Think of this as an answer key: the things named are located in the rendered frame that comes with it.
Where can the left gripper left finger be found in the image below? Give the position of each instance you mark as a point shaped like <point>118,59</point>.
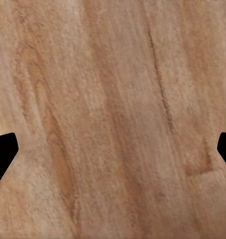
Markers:
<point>8,150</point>

